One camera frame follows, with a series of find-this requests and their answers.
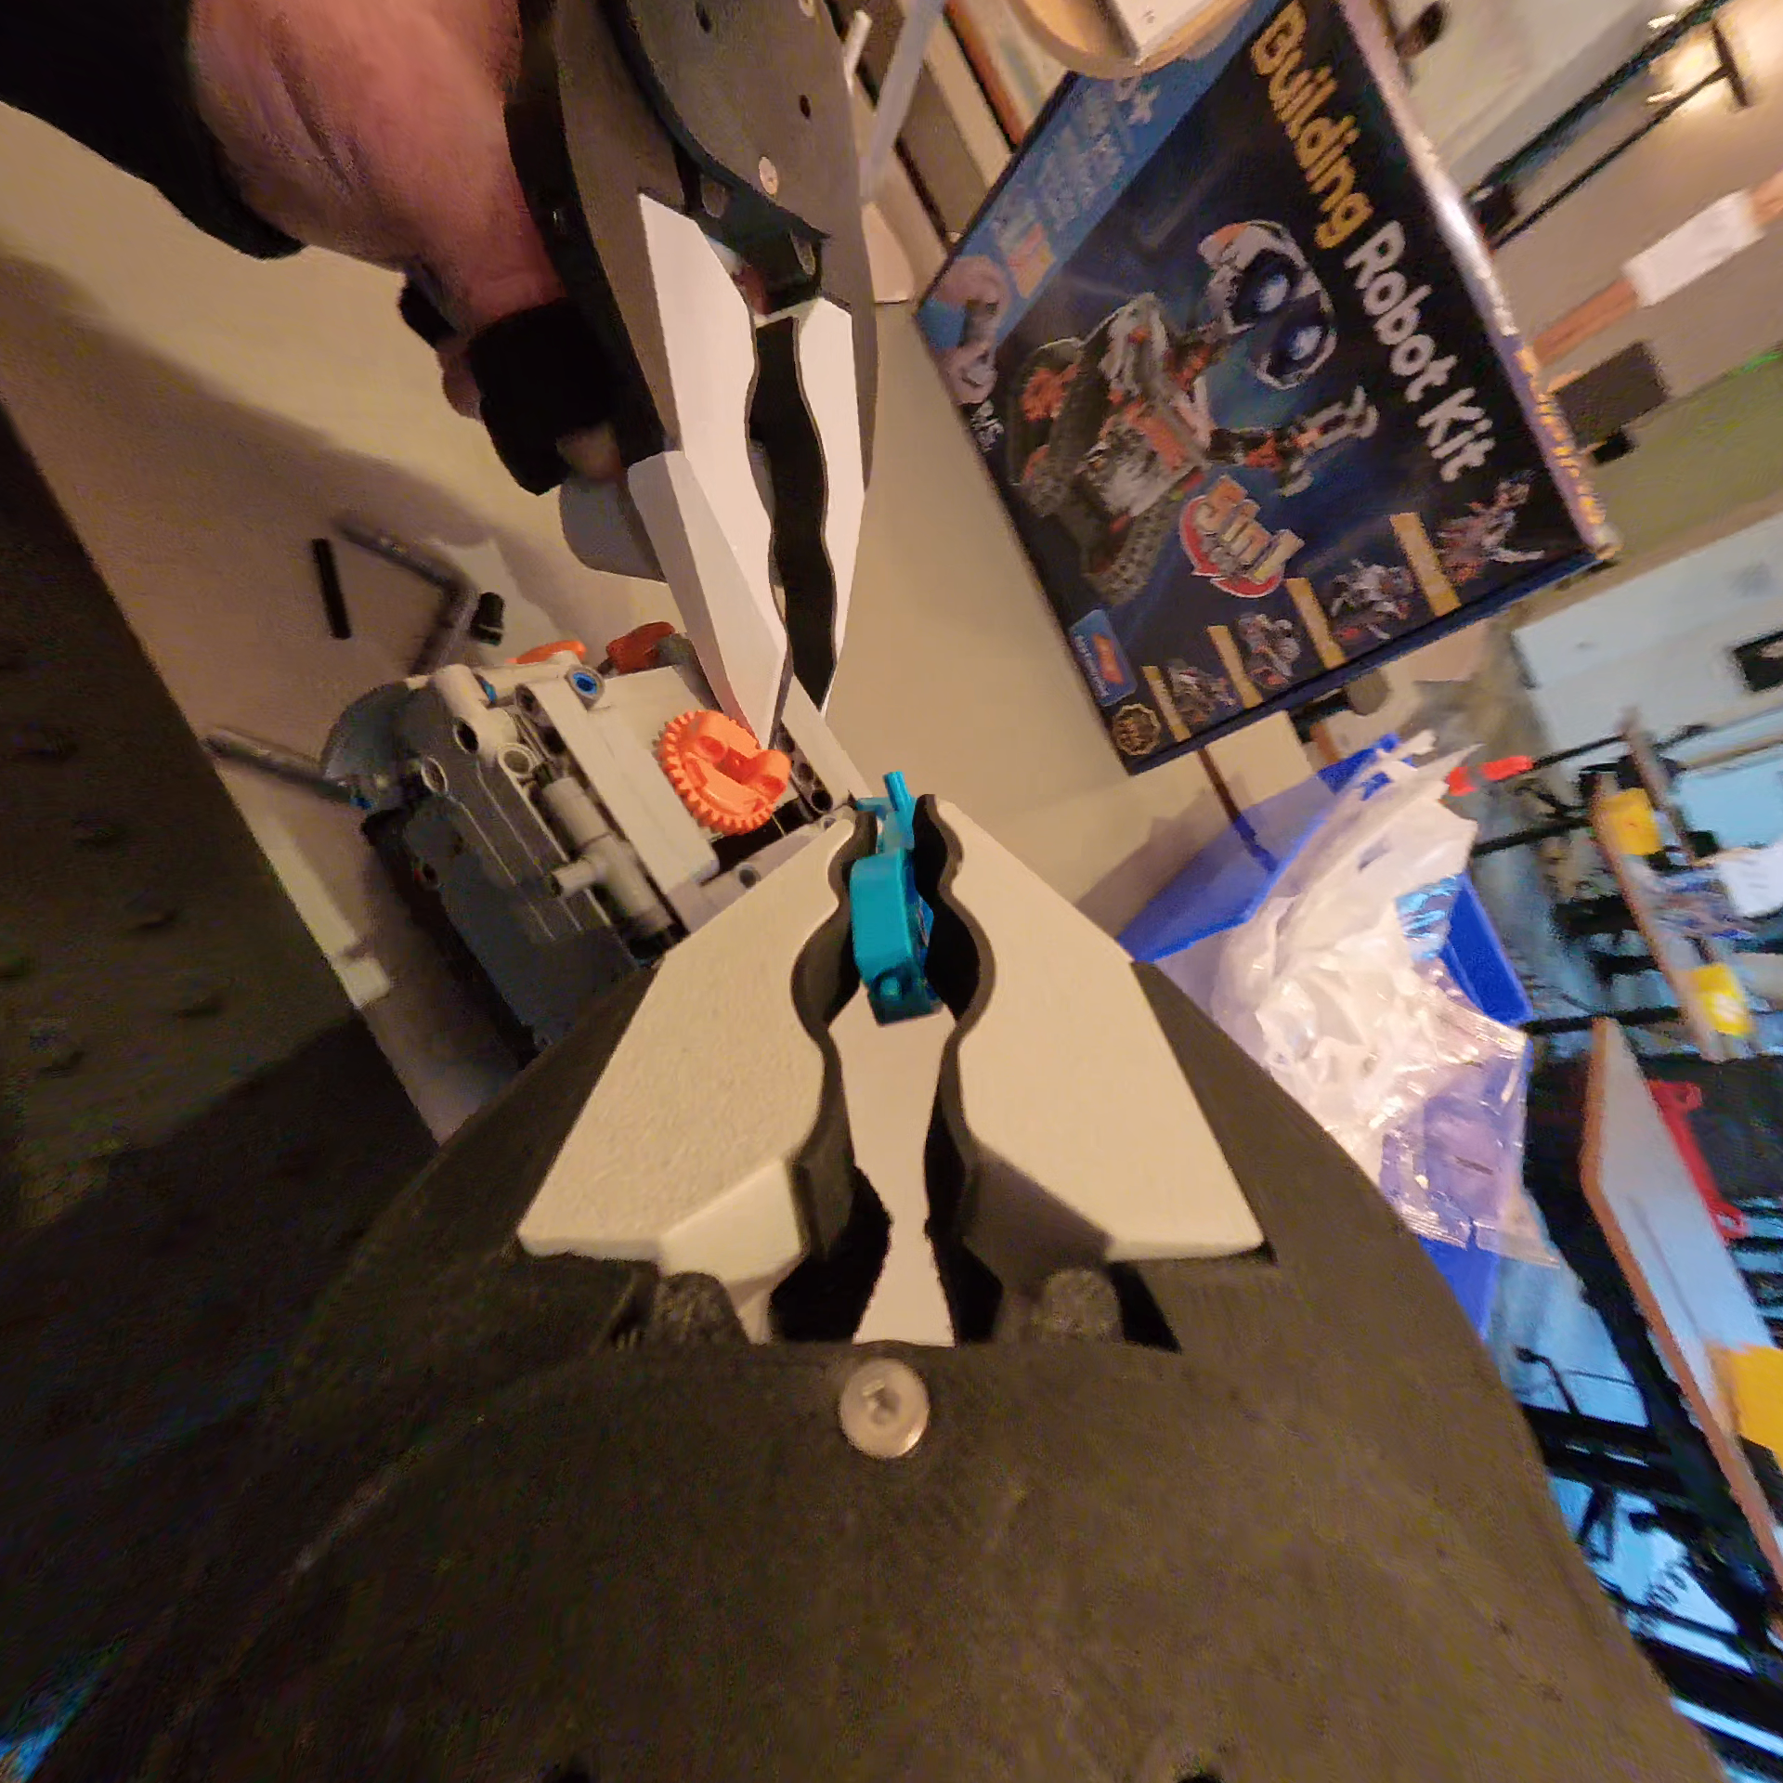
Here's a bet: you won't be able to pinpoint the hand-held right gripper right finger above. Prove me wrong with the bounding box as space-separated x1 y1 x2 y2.
919 800 1266 1272

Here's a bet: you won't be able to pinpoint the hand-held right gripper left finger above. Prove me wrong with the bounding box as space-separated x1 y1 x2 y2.
518 819 856 1342

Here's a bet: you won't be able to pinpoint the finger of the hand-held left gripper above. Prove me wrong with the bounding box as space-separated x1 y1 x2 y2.
625 194 803 749
778 298 874 709

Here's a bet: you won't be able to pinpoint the teal brick separator tool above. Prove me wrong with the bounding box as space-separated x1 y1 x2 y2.
842 771 938 1028

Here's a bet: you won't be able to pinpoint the grey orange brick assembly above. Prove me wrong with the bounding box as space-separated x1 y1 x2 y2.
320 623 874 1048

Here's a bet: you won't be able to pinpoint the person's left forearm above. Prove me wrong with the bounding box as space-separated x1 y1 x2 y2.
0 0 303 262

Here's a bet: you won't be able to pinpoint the person's left hand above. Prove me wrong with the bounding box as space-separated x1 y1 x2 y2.
186 0 625 483

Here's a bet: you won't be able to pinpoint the clear plastic bags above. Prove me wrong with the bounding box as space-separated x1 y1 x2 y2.
1157 739 1565 1272

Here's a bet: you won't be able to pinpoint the blue plastic bin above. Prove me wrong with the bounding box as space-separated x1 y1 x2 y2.
1121 739 1536 1342

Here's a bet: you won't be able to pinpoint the robot building kit box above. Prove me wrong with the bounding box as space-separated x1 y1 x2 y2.
916 0 1620 776

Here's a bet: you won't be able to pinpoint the small grey pin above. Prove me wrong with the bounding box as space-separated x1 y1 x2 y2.
203 730 369 812

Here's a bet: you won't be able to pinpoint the black perforated panel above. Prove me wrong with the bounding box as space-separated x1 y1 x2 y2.
0 410 438 1256

